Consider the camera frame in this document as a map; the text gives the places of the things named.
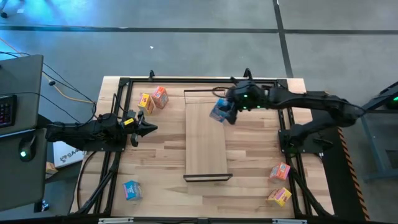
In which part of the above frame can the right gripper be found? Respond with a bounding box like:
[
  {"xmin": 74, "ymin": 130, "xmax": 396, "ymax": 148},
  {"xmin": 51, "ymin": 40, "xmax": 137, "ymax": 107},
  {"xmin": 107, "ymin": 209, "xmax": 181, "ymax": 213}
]
[{"xmin": 226, "ymin": 81, "xmax": 269, "ymax": 126}]

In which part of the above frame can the orange floor cable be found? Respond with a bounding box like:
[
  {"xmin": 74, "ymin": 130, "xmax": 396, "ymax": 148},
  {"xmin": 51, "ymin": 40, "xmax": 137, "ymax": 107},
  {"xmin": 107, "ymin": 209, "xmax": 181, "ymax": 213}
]
[{"xmin": 0, "ymin": 37, "xmax": 96, "ymax": 105}]

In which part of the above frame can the white printed cardboard box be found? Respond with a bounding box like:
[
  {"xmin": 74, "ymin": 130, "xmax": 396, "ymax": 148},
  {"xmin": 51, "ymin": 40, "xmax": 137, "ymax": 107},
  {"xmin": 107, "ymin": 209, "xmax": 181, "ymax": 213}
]
[{"xmin": 52, "ymin": 141, "xmax": 85, "ymax": 169}]

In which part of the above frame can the wooden shelf with black frame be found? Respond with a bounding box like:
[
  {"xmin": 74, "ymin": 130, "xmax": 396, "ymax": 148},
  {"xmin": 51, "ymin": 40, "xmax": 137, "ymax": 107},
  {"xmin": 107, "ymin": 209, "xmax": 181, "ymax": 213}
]
[{"xmin": 182, "ymin": 88, "xmax": 234, "ymax": 183}]

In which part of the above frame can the neighbouring station metal frame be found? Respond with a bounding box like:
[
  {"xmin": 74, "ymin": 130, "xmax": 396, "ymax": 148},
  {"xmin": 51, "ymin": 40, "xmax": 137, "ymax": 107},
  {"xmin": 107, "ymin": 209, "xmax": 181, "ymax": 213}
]
[{"xmin": 359, "ymin": 80, "xmax": 398, "ymax": 183}]

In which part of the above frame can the dark grey desk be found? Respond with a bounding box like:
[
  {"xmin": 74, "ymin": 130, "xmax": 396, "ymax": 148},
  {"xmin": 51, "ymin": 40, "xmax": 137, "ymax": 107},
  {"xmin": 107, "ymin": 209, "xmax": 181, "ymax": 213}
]
[{"xmin": 0, "ymin": 54, "xmax": 48, "ymax": 213}]

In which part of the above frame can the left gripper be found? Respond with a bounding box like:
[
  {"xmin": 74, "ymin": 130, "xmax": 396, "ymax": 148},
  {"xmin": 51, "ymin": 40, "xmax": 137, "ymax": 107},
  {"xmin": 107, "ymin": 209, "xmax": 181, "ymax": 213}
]
[{"xmin": 123, "ymin": 111, "xmax": 159, "ymax": 147}]

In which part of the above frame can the yellow Pops cereal box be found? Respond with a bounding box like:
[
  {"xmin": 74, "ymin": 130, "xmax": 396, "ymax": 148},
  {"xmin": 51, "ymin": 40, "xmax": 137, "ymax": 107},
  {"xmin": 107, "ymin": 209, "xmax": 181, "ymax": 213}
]
[
  {"xmin": 267, "ymin": 186, "xmax": 293, "ymax": 208},
  {"xmin": 137, "ymin": 92, "xmax": 155, "ymax": 116}
]

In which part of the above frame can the black hazard-striped panel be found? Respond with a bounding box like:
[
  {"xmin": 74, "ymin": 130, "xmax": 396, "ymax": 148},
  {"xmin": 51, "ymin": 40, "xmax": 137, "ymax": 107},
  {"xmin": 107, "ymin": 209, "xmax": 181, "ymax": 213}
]
[{"xmin": 319, "ymin": 124, "xmax": 371, "ymax": 222}]

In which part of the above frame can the black aluminium table frame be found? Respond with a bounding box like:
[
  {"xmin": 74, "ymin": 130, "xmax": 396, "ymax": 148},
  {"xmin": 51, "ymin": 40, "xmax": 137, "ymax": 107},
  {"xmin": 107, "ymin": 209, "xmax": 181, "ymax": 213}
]
[{"xmin": 70, "ymin": 76, "xmax": 335, "ymax": 223}]

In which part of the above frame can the orange Mini-Wheats cereal box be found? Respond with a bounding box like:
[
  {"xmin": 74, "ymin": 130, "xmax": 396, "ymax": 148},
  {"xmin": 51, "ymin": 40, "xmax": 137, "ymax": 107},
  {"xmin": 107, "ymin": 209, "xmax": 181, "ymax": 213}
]
[
  {"xmin": 151, "ymin": 86, "xmax": 170, "ymax": 110},
  {"xmin": 268, "ymin": 162, "xmax": 292, "ymax": 184}
]

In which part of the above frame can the thin black cable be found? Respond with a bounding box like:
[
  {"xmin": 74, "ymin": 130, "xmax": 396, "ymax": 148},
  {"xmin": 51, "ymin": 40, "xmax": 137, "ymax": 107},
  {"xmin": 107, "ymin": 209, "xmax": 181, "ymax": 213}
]
[
  {"xmin": 0, "ymin": 91, "xmax": 82, "ymax": 124},
  {"xmin": 0, "ymin": 50, "xmax": 98, "ymax": 125}
]

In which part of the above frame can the small brown cardboard box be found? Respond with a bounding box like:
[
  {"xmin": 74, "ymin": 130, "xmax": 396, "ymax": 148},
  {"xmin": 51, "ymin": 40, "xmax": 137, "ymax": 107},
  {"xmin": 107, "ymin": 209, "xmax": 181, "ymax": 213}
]
[{"xmin": 45, "ymin": 161, "xmax": 59, "ymax": 175}]

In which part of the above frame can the black looped camera cable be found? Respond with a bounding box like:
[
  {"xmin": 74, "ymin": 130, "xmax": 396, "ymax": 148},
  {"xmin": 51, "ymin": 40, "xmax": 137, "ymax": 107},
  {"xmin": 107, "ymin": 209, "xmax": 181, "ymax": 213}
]
[{"xmin": 211, "ymin": 86, "xmax": 230, "ymax": 100}]

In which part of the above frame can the black backlit keyboard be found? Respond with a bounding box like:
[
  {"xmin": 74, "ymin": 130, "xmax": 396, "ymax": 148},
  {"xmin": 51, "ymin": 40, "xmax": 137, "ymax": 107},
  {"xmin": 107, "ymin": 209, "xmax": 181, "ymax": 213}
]
[{"xmin": 0, "ymin": 94, "xmax": 18, "ymax": 129}]

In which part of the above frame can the silver metal bracket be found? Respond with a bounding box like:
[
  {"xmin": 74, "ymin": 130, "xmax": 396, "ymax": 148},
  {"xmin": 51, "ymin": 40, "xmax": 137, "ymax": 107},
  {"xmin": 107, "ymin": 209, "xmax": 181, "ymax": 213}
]
[
  {"xmin": 98, "ymin": 217, "xmax": 135, "ymax": 224},
  {"xmin": 271, "ymin": 218, "xmax": 308, "ymax": 224}
]

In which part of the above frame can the blue cereal box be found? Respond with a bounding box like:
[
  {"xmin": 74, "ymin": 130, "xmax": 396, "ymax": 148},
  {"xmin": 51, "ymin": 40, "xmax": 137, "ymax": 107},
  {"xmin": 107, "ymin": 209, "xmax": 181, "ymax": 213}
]
[
  {"xmin": 208, "ymin": 98, "xmax": 234, "ymax": 124},
  {"xmin": 123, "ymin": 180, "xmax": 144, "ymax": 202}
]

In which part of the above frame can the black mouse with green light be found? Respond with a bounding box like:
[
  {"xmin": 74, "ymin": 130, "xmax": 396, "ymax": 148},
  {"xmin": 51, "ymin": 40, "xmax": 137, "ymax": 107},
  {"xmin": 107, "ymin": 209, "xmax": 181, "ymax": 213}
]
[{"xmin": 18, "ymin": 136, "xmax": 37, "ymax": 163}]

